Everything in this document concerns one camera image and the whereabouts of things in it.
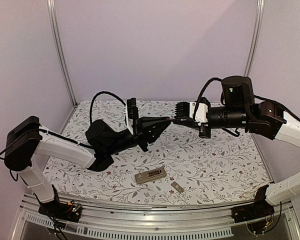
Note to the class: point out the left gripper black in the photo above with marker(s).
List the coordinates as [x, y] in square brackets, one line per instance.
[144, 131]

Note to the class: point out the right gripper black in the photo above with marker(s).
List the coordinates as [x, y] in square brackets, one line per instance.
[189, 122]

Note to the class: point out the white remote control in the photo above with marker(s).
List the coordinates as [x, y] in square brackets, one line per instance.
[150, 176]

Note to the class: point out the remote battery cover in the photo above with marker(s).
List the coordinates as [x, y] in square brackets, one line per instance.
[177, 187]

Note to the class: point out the black AAA battery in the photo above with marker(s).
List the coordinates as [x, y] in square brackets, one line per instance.
[171, 120]

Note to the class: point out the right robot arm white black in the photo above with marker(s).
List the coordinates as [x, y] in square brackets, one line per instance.
[240, 109]

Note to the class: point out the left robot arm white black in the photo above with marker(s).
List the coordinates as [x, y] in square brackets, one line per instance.
[31, 138]

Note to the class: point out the floral patterned table mat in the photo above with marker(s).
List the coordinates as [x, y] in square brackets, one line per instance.
[221, 169]

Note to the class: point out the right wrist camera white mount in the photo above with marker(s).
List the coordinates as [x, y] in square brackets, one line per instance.
[201, 114]

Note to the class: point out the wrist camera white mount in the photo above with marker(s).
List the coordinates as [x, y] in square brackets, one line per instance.
[131, 114]
[201, 114]

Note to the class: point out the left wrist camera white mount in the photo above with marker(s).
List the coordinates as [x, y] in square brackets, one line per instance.
[131, 114]

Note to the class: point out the aluminium front rail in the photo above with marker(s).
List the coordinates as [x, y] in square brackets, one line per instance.
[108, 220]

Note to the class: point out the right aluminium frame post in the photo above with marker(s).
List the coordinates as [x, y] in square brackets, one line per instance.
[260, 5]

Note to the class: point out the aluminium frame post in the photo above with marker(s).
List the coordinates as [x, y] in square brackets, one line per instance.
[51, 7]
[260, 5]

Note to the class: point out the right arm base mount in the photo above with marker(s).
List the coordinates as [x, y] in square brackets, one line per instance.
[259, 208]

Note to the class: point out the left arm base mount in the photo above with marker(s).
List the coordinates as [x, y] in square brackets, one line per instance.
[70, 211]

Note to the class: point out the left aluminium frame post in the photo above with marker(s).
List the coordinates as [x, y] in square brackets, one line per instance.
[51, 7]

